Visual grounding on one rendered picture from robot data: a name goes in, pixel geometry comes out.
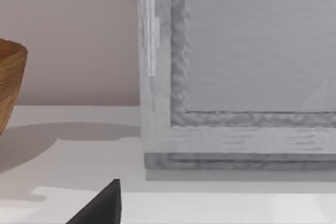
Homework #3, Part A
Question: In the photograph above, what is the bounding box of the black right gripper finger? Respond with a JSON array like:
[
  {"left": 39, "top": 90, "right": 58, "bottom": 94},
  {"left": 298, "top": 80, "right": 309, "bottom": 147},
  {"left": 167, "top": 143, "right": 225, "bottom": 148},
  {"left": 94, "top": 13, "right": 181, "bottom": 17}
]
[{"left": 65, "top": 178, "right": 122, "bottom": 224}]

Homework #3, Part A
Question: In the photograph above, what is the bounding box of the brown wooden bowl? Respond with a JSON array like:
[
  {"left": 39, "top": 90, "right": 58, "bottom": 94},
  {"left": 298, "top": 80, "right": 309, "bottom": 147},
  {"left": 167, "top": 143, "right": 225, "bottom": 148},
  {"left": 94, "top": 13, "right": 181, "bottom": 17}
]
[{"left": 0, "top": 38, "right": 28, "bottom": 137}]

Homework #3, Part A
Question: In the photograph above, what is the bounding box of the grey cabinet door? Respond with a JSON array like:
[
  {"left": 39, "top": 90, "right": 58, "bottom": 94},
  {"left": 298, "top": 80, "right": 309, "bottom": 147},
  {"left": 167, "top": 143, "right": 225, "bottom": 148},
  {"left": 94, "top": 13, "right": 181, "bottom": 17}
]
[{"left": 170, "top": 0, "right": 336, "bottom": 127}]

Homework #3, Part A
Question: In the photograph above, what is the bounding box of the grey wooden cabinet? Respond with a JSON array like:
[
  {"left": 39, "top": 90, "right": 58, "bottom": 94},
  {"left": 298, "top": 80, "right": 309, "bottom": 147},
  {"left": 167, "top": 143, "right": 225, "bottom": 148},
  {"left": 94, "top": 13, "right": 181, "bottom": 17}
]
[{"left": 136, "top": 0, "right": 336, "bottom": 176}]

